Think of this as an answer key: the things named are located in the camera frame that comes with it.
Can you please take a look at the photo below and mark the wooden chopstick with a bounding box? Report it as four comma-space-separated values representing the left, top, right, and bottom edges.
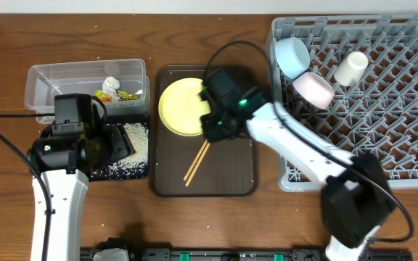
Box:
182, 139, 208, 181
185, 141, 211, 188

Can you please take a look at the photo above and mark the green orange snack wrapper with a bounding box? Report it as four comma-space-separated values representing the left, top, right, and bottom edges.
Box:
94, 90, 142, 102

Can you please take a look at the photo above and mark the yellow plate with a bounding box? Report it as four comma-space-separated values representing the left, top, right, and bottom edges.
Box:
158, 78, 210, 136

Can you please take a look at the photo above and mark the white tissue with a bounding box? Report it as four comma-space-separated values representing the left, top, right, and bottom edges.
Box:
102, 76, 120, 102

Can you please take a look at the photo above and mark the blue bowl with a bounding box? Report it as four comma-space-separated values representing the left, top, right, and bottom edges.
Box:
274, 37, 310, 79

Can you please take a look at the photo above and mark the pale green cup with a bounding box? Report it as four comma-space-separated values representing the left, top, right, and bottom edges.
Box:
334, 51, 369, 86

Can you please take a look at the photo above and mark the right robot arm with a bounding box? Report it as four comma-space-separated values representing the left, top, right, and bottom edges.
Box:
199, 86, 399, 260

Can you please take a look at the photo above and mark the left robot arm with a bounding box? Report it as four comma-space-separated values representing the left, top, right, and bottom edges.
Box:
29, 123, 134, 260

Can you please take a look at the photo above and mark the grey dishwasher rack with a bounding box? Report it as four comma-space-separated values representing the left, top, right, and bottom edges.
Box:
266, 14, 418, 189

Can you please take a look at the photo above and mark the black plastic tray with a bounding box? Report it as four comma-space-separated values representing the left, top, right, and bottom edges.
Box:
40, 115, 151, 181

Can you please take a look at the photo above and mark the brown serving tray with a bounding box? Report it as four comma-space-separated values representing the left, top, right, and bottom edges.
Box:
148, 64, 259, 198

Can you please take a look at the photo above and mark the clear plastic bin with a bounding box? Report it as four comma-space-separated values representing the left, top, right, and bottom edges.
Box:
25, 59, 150, 123

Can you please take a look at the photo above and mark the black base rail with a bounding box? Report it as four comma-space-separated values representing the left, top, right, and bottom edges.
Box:
80, 237, 413, 261

